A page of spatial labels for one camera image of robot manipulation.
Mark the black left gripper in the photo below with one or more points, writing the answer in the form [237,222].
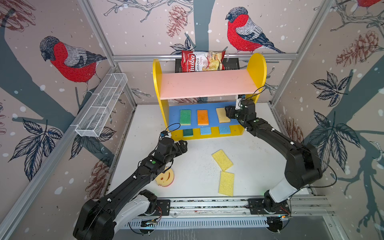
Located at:
[184,147]

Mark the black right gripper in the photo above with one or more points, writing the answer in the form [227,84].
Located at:
[230,112]

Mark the pale orange sponge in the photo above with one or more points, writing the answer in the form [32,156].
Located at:
[222,117]

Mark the dark green scrub sponge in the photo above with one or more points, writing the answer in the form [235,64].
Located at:
[188,133]

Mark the light blue sponge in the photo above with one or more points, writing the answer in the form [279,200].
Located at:
[224,130]
[205,131]

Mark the light green scrub sponge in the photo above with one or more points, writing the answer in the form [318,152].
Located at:
[185,117]

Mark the yellow smiley face sponge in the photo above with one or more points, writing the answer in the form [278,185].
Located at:
[165,179]

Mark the yellow sponge front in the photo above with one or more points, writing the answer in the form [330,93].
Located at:
[226,186]

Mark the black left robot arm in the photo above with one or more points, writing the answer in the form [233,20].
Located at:
[100,219]

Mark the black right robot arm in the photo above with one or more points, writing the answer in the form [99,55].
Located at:
[303,165]

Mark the yellow shelf unit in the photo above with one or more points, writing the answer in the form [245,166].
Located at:
[206,85]

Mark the red cassava chips bag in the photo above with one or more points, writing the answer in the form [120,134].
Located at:
[193,61]

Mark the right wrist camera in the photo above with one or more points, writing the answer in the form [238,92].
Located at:
[239,98]

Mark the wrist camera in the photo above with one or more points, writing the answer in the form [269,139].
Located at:
[239,98]
[165,134]

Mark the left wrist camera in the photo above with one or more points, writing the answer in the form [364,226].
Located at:
[165,134]

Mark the black wire basket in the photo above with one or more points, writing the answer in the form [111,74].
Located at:
[228,64]

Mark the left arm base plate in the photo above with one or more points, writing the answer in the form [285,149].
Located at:
[160,208]

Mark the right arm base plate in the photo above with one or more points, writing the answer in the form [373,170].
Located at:
[268,207]

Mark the white mesh wall basket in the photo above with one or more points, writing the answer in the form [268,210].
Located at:
[98,113]

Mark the aluminium front rail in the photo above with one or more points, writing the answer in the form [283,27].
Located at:
[301,205]

